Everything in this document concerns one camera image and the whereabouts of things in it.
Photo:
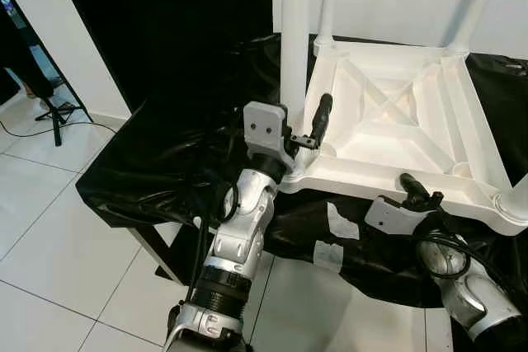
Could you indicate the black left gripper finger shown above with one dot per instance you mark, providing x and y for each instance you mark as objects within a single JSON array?
[{"x": 322, "y": 114}]

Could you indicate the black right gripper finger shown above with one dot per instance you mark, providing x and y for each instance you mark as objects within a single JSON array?
[{"x": 412, "y": 187}]

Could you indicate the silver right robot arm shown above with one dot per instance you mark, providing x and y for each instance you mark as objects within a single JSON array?
[{"x": 466, "y": 282}]

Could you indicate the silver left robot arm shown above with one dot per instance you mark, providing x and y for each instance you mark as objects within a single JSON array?
[{"x": 239, "y": 228}]

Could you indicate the black plastic cover sheet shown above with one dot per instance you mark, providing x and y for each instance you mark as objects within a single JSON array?
[{"x": 148, "y": 171}]

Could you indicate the black door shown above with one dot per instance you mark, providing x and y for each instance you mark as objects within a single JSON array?
[{"x": 165, "y": 30}]

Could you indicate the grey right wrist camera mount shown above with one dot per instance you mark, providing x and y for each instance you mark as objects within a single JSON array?
[{"x": 394, "y": 213}]

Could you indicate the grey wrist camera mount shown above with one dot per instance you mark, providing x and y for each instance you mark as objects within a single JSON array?
[
  {"x": 394, "y": 213},
  {"x": 264, "y": 128}
]

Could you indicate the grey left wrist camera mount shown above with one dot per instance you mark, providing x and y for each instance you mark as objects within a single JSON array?
[{"x": 264, "y": 128}]

